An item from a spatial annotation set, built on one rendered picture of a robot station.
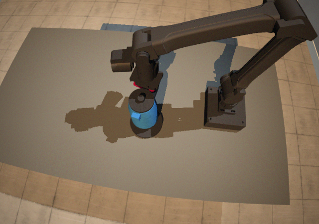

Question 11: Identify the dark grey round disk with central stud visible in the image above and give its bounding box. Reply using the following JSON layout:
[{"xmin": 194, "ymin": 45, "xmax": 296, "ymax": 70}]
[{"xmin": 130, "ymin": 112, "xmax": 162, "ymax": 138}]

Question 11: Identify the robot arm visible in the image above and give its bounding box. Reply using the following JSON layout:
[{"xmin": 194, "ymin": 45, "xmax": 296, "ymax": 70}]
[{"xmin": 110, "ymin": 0, "xmax": 318, "ymax": 114}]

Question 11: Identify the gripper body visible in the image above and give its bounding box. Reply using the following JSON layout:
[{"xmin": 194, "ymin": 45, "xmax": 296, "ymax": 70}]
[{"xmin": 130, "ymin": 66, "xmax": 163, "ymax": 91}]

